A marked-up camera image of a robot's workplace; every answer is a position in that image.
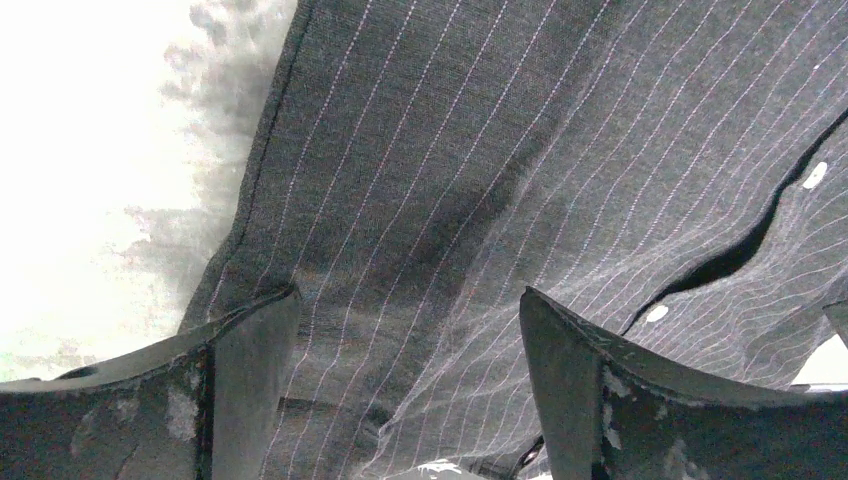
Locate black pinstriped shirt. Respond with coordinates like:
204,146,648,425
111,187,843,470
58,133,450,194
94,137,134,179
183,1,847,479

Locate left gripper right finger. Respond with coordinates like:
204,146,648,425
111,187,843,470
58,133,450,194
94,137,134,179
520,288,847,479

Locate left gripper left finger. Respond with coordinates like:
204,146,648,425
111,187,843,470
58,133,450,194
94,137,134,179
1,287,301,480

